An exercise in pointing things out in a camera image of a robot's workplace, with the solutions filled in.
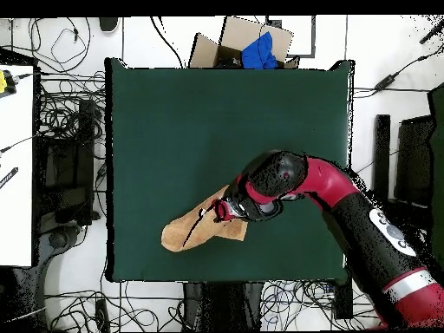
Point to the tan terry towel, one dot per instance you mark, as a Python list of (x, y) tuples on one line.
[(204, 230)]

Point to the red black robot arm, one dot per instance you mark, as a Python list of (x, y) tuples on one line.
[(364, 222)]

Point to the black flat strip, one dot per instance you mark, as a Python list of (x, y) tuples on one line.
[(8, 177)]

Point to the dark green table cloth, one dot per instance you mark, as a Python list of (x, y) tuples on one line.
[(173, 121)]

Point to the black equipment stand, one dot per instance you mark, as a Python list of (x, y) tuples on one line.
[(86, 138), (381, 149)]

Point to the blue cloth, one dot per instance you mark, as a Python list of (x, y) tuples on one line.
[(258, 53)]

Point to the grey round stand base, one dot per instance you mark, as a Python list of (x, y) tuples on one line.
[(59, 239)]

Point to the open cardboard box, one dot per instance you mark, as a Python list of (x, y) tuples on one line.
[(242, 33)]

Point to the black power adapter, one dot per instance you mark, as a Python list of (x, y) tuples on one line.
[(385, 82)]

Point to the white desk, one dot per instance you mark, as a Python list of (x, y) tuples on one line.
[(15, 208)]

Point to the black computer mouse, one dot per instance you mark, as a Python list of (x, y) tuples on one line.
[(108, 23)]

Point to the yellow black device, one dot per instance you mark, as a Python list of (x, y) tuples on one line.
[(2, 81)]

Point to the grey rectangular frame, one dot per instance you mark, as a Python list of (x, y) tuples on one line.
[(313, 34)]

